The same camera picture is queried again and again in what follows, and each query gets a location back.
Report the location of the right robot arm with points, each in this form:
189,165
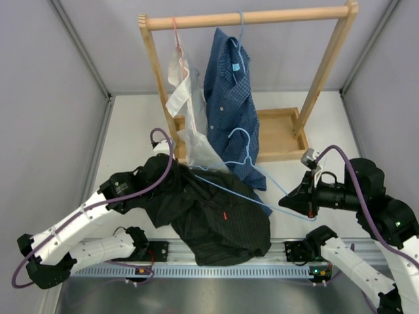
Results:
391,224

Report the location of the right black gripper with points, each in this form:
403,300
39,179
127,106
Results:
301,200

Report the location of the white shirt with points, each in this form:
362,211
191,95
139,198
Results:
187,101

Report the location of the slotted grey cable duct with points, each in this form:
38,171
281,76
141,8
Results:
286,271

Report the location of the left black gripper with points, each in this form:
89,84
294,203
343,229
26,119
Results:
179,180

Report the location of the blue hanger with shirt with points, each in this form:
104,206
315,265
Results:
240,39

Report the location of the blue checked shirt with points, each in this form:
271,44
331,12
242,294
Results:
233,124

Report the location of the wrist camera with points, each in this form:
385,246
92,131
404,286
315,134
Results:
309,159
162,147

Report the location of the aluminium mounting rail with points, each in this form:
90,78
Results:
282,251

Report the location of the pink wire hanger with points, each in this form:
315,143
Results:
178,47

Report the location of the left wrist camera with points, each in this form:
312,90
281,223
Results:
162,147

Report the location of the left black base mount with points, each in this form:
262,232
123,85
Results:
157,251

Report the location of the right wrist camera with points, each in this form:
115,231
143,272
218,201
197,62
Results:
309,159

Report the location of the wooden clothes rack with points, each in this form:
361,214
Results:
282,135

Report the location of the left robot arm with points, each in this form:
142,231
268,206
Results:
52,256

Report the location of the black striped shirt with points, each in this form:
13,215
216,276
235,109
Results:
214,216

